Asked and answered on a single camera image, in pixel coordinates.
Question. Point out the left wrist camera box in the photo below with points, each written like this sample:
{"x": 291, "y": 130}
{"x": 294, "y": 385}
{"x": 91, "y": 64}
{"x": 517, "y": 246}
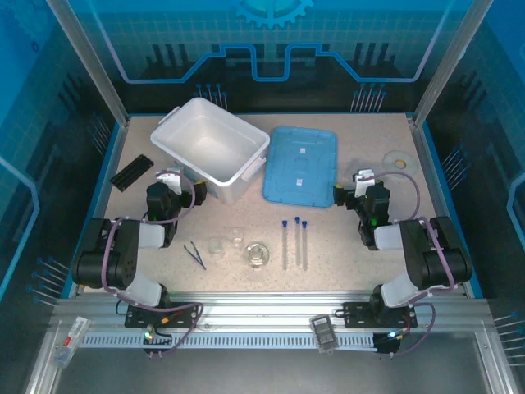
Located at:
{"x": 170, "y": 178}

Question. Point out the blue plastic tweezers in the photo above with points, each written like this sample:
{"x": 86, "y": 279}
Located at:
{"x": 196, "y": 256}

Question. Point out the small grey electronic box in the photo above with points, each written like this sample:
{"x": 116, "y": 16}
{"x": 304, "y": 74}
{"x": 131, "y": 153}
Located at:
{"x": 324, "y": 333}

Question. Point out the aluminium mounting rail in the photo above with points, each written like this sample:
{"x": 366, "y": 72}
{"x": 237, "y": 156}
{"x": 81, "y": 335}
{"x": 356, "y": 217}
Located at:
{"x": 266, "y": 312}

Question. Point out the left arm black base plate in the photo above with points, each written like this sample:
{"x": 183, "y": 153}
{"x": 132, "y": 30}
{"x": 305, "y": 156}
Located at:
{"x": 180, "y": 314}

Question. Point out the clear tape roll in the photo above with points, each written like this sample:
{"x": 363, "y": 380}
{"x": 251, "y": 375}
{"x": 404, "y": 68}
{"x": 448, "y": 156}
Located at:
{"x": 398, "y": 163}

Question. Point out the small glass beaker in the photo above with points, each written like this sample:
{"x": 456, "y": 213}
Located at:
{"x": 216, "y": 247}
{"x": 238, "y": 236}

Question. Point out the white plastic storage box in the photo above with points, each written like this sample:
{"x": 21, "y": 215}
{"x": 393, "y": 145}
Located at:
{"x": 205, "y": 139}

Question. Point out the black ribbed rack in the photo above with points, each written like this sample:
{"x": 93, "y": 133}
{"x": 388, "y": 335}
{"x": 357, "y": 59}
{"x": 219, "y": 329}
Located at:
{"x": 131, "y": 173}

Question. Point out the glass conical flask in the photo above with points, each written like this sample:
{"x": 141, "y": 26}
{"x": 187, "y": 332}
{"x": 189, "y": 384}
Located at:
{"x": 256, "y": 255}

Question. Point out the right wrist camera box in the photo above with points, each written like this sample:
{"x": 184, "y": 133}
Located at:
{"x": 364, "y": 180}

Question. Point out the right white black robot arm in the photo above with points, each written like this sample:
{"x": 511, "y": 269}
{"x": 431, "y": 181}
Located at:
{"x": 414, "y": 246}

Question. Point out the aluminium frame post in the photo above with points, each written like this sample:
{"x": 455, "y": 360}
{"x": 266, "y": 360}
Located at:
{"x": 449, "y": 57}
{"x": 91, "y": 57}

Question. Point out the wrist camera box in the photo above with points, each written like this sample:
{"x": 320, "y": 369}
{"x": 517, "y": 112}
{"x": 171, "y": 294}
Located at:
{"x": 170, "y": 178}
{"x": 364, "y": 180}

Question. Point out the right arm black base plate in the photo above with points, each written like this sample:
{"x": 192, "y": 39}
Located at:
{"x": 357, "y": 314}

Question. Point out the blue plastic box lid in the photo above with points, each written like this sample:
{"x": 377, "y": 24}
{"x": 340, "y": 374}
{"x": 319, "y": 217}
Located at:
{"x": 299, "y": 168}

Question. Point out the clear plastic packet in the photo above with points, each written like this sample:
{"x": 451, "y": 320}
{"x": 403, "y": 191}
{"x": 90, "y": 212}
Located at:
{"x": 70, "y": 342}

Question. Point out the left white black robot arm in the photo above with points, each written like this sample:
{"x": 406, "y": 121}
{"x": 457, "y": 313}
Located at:
{"x": 123, "y": 262}

